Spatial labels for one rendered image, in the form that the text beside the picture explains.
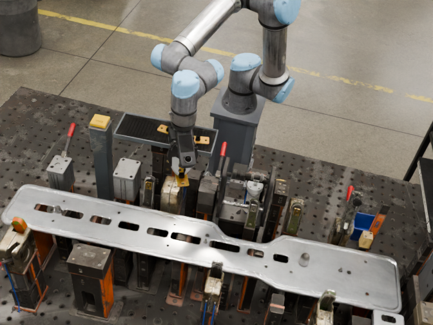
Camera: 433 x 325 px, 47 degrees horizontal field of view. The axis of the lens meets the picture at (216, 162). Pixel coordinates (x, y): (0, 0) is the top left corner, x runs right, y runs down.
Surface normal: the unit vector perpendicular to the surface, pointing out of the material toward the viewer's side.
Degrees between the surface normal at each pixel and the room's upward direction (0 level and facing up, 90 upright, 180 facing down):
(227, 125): 90
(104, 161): 90
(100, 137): 90
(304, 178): 0
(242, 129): 90
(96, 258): 0
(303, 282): 0
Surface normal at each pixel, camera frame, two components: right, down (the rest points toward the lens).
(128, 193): -0.18, 0.67
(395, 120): 0.10, -0.72
